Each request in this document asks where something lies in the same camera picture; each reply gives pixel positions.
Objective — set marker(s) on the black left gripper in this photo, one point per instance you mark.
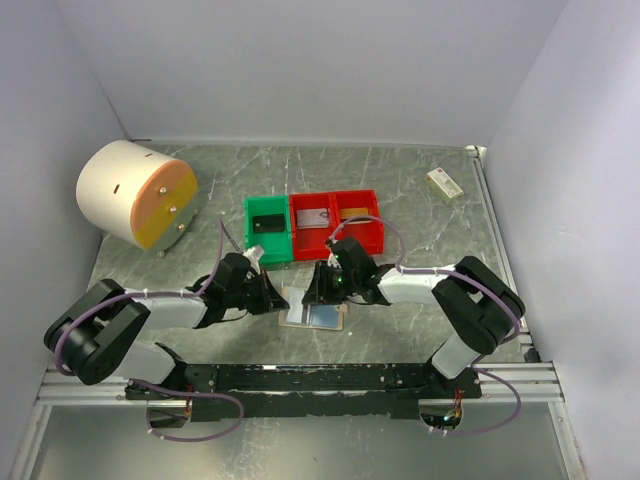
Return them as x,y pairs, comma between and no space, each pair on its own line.
275,301

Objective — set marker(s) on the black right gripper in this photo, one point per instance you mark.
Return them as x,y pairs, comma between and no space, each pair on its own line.
319,292

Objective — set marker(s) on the tan card holder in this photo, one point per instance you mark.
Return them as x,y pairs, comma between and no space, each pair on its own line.
322,317

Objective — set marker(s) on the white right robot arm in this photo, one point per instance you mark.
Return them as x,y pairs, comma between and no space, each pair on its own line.
483,311

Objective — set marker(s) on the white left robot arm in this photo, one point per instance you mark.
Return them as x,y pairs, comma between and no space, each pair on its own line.
98,336

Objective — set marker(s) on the grey striped credit card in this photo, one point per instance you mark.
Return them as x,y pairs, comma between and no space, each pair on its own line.
297,314

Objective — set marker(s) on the silver credit card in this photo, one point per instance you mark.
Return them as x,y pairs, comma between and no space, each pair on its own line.
317,218

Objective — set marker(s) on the black credit card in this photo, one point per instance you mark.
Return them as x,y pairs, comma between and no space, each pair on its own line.
269,224

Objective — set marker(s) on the red bin middle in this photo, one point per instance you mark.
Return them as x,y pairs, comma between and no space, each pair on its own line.
310,244

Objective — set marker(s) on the red bin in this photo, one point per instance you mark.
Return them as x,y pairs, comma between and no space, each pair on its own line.
310,244
370,235

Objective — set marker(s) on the red bin right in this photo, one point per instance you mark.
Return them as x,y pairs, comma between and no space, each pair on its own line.
370,235

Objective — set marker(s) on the green plastic bin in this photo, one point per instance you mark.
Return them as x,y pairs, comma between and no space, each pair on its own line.
277,247

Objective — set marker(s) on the small white cardboard box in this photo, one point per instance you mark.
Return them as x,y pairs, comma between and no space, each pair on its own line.
443,185

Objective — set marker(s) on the white cylinder with orange face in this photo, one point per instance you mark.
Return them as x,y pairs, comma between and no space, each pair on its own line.
139,195

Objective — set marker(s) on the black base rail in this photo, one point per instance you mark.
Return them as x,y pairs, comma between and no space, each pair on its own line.
281,391

